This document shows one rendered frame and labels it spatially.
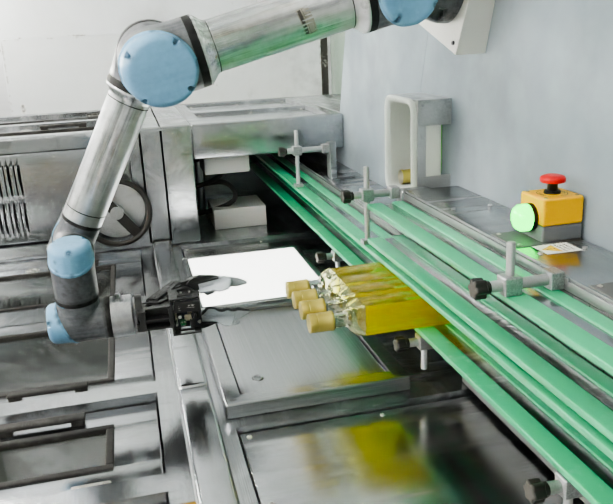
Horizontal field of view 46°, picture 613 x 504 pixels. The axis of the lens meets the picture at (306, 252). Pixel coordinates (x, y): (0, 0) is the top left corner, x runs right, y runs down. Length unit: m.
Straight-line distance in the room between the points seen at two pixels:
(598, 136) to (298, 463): 0.68
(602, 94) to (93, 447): 0.99
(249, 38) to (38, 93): 3.92
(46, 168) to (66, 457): 1.21
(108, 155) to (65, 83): 3.70
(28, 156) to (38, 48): 2.75
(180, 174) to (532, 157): 1.27
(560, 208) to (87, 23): 4.15
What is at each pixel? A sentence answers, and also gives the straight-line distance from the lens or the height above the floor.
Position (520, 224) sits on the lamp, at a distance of 1.18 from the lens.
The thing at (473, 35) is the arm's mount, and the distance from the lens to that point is 1.45.
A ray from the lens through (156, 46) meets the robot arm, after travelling 1.15.
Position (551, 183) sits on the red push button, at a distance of 1.19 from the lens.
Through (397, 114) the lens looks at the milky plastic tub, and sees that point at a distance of 1.74.
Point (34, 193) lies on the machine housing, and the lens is 2.35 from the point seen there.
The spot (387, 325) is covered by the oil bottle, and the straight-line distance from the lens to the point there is 1.28.
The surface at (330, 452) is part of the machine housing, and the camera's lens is 1.21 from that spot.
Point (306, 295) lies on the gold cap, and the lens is 1.36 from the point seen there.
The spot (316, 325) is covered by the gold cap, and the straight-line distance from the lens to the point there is 1.26.
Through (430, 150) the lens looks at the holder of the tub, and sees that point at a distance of 1.61.
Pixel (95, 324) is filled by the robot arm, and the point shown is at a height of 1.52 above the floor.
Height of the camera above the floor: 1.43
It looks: 13 degrees down
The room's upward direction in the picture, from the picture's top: 97 degrees counter-clockwise
